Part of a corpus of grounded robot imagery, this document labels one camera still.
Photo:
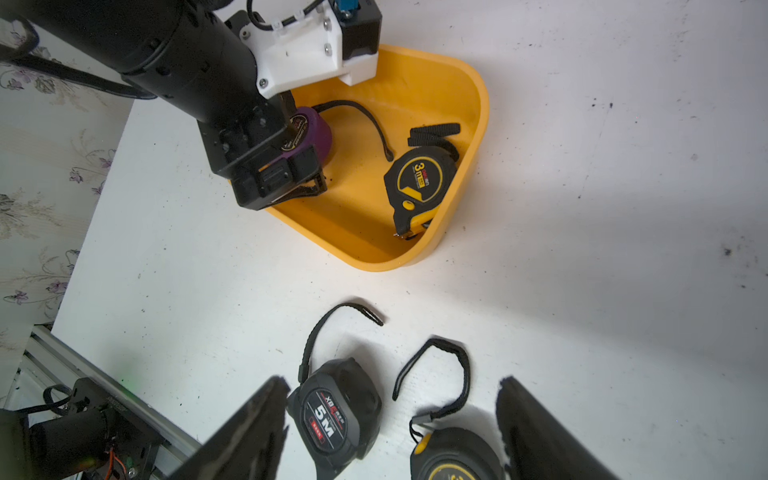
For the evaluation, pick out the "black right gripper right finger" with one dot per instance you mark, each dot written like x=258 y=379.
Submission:
x=536 y=443

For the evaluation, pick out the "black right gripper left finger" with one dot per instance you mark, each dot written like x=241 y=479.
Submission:
x=250 y=444

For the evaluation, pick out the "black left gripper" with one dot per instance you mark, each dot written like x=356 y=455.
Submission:
x=246 y=153

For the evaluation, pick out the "purple tape measure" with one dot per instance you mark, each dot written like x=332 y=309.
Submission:
x=313 y=131

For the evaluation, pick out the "black yellow tape measure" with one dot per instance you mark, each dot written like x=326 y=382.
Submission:
x=450 y=452
x=418 y=181

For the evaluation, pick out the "black grey tape measure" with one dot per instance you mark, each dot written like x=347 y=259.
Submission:
x=336 y=407

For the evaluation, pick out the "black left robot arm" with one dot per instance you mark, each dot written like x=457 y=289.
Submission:
x=181 y=52

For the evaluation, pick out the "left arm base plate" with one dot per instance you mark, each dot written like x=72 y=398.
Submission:
x=81 y=431

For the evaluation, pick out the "aluminium mounting rail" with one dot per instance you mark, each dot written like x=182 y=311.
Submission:
x=102 y=384

